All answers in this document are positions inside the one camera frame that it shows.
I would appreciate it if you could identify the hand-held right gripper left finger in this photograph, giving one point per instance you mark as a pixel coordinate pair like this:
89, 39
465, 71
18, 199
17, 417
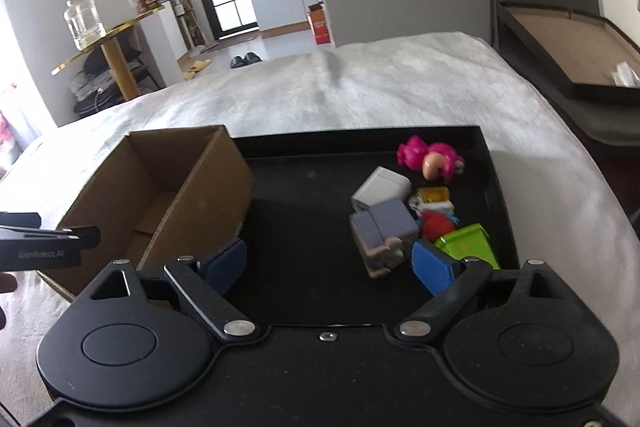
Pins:
227, 264

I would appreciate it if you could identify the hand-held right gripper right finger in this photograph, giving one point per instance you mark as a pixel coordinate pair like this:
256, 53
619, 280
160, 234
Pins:
432, 267

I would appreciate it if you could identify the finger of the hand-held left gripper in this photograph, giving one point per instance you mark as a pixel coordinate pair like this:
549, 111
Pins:
60, 238
20, 219

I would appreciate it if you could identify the red round toy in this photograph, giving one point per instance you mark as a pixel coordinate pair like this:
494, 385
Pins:
435, 227

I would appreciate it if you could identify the green toy basket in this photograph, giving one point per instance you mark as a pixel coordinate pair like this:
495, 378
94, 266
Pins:
467, 242

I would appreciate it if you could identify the grey wooden block toy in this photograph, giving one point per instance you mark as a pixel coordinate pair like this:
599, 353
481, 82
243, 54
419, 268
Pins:
390, 219

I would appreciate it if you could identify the yellow and white toy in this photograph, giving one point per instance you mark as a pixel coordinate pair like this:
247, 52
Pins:
432, 195

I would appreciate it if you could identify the brown cardboard box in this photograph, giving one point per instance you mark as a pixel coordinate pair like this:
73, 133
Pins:
215, 192

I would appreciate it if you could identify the black plastic tray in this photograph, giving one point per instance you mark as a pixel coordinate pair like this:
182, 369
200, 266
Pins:
300, 232

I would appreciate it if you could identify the white charger adapter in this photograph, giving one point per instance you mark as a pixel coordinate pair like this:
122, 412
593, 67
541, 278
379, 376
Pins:
380, 187

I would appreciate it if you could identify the pink figurine toy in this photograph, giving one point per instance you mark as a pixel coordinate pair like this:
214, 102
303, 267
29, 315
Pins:
415, 154

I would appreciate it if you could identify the person's left hand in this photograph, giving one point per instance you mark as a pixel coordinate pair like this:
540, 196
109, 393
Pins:
6, 282

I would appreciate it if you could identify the black chair with clutter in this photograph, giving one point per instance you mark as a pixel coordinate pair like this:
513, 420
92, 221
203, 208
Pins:
95, 82

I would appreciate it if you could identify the round gold side table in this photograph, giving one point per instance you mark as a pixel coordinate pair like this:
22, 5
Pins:
114, 57

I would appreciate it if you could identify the white fluffy blanket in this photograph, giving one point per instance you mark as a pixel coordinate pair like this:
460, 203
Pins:
350, 97

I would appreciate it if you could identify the yellow slipper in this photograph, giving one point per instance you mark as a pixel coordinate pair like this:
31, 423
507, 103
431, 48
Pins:
202, 64
190, 73

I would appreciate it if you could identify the black slipper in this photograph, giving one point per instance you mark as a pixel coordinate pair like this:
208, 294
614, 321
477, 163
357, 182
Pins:
238, 62
252, 58

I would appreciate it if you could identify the clear glass jar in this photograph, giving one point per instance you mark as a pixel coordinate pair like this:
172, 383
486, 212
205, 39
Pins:
82, 24

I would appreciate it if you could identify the white low cabinet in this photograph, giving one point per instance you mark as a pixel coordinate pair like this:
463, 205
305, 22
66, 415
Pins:
167, 47

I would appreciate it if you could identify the orange cardboard box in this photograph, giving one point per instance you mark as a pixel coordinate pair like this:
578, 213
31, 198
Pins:
320, 27

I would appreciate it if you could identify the black framed brown board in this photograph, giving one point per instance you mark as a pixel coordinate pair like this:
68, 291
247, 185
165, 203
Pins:
560, 42

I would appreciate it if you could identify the white object on board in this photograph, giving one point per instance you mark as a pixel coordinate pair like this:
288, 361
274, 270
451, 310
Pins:
627, 74

